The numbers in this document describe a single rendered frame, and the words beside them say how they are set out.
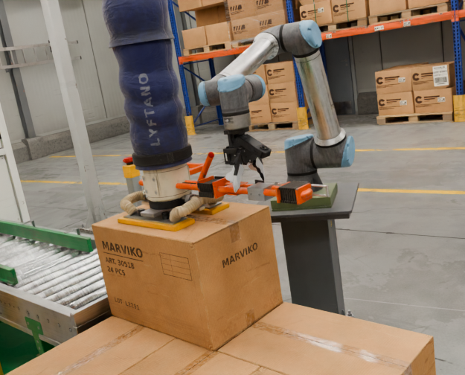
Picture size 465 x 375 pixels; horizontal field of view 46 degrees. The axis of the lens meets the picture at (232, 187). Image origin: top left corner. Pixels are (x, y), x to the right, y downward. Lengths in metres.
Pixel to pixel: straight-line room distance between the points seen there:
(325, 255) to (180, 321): 1.00
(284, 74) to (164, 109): 8.20
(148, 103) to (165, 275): 0.61
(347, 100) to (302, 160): 8.34
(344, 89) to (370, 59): 0.76
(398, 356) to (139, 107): 1.19
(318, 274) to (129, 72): 1.42
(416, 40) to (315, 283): 8.01
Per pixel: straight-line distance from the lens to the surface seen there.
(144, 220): 2.08
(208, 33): 11.01
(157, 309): 2.10
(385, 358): 1.82
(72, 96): 5.58
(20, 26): 12.78
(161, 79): 1.98
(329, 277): 2.81
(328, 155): 2.61
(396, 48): 10.58
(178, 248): 1.86
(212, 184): 1.89
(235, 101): 1.76
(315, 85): 2.44
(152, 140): 1.98
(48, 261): 3.32
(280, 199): 1.71
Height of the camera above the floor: 1.52
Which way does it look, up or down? 14 degrees down
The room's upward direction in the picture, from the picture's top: 9 degrees counter-clockwise
